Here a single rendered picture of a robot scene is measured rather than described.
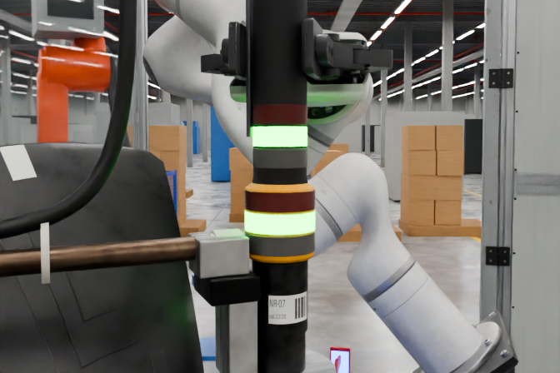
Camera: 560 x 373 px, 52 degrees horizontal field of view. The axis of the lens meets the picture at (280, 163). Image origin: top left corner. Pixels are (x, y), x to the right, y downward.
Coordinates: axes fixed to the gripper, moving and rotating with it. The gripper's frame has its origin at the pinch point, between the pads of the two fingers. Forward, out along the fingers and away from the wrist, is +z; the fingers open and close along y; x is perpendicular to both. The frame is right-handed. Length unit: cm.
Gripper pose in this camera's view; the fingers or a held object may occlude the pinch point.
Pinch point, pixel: (277, 51)
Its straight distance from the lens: 35.9
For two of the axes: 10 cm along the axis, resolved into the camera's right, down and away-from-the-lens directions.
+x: 0.0, -10.0, -0.5
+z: -2.1, 0.5, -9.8
